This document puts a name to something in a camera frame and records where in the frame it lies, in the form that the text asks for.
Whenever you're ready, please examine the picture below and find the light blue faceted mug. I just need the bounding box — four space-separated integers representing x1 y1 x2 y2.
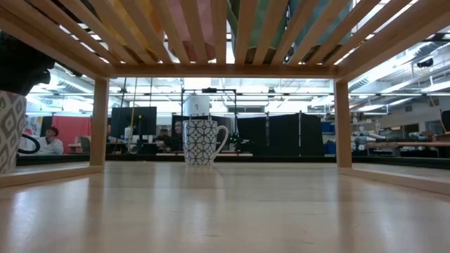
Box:
291 0 354 57

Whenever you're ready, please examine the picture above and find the wooden slatted rack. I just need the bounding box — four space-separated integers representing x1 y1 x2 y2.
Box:
0 0 450 196

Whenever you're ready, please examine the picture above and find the blue floral pattern mug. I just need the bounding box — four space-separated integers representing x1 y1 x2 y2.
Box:
181 119 229 167

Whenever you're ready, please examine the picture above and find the black aluminium table frame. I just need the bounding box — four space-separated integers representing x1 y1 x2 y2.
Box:
15 153 450 170

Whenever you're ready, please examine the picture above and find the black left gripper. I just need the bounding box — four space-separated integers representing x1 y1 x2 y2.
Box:
0 31 56 96

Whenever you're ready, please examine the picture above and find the wide black partition screen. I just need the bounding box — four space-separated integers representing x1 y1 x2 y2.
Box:
235 112 325 157

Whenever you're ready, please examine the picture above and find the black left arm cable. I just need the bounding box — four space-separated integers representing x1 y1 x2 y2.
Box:
17 133 41 155

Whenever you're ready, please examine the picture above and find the grey pattern red-rimmed mug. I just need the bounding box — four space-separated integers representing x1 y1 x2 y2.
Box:
0 90 27 176

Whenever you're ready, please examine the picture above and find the red partition panel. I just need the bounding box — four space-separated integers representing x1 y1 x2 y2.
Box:
51 115 92 155

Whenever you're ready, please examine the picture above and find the long background workbench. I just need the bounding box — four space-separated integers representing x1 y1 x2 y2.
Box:
351 130 450 158

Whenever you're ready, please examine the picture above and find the yellow mug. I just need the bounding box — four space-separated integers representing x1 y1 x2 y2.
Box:
108 0 166 60

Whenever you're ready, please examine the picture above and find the green faceted mug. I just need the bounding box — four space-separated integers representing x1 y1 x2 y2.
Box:
226 0 291 64

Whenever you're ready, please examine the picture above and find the pink mug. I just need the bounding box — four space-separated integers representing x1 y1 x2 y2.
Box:
168 0 217 63

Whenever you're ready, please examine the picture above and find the colourful poster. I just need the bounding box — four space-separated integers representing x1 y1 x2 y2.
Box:
24 115 44 141

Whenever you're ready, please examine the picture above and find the black gantry frame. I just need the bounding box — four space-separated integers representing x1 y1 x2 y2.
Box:
180 87 238 120

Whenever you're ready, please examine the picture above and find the white cylindrical tank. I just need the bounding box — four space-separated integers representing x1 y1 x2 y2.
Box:
184 95 211 117

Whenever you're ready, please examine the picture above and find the wooden background table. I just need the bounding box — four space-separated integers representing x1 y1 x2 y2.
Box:
156 151 253 157

